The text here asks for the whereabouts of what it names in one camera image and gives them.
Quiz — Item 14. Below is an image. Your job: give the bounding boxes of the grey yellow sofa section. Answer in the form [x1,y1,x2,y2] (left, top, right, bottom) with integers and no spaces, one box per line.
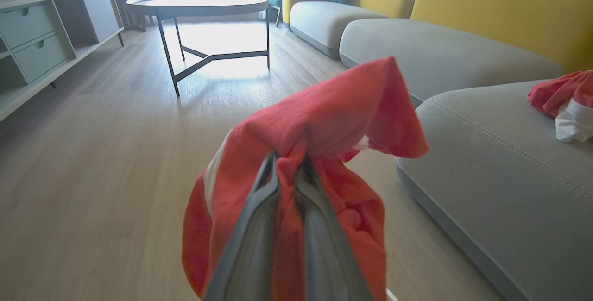
[339,0,593,107]
[282,0,431,58]

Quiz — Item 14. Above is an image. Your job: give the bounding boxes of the grey low cabinet with drawers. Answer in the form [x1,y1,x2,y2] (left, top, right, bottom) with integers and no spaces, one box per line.
[0,0,125,122]

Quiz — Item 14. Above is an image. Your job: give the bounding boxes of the red and white garment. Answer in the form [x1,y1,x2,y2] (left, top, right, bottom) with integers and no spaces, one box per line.
[527,70,593,143]
[182,56,429,301]

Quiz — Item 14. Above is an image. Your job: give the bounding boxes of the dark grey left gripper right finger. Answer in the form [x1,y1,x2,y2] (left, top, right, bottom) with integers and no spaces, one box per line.
[296,157,374,301]

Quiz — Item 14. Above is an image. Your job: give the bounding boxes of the round coffee table black legs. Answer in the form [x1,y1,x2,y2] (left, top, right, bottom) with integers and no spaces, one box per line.
[126,0,276,97]

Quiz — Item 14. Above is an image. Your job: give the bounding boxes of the grey sofa seat module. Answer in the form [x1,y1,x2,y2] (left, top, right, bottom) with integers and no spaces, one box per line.
[396,79,593,301]

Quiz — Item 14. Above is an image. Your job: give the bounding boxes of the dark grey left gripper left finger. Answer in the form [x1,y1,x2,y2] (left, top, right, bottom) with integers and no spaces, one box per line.
[204,152,280,301]

